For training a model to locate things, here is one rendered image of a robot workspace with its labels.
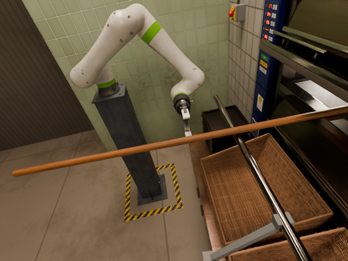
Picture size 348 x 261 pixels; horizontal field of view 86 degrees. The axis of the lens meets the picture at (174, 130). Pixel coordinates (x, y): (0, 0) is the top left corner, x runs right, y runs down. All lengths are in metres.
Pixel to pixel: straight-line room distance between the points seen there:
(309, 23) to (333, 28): 0.12
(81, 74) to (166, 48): 0.47
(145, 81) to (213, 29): 0.80
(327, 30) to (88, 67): 1.02
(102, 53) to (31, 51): 2.13
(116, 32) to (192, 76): 0.43
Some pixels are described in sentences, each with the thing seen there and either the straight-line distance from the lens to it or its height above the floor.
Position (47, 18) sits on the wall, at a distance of 2.03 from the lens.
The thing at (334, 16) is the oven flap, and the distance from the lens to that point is 0.93.
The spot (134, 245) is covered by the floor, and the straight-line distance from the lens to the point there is 1.95.
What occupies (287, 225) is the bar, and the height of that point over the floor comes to 1.17.
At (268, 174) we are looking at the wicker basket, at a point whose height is 0.65.
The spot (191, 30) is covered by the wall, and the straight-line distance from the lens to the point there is 1.88.
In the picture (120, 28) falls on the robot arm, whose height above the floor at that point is 1.60.
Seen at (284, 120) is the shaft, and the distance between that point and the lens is 0.88.
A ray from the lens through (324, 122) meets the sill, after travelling 1.00.
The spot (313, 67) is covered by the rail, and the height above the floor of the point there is 1.43.
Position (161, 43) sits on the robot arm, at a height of 1.48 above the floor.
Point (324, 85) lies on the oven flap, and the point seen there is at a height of 1.41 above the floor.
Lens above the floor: 1.73
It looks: 39 degrees down
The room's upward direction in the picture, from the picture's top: 13 degrees counter-clockwise
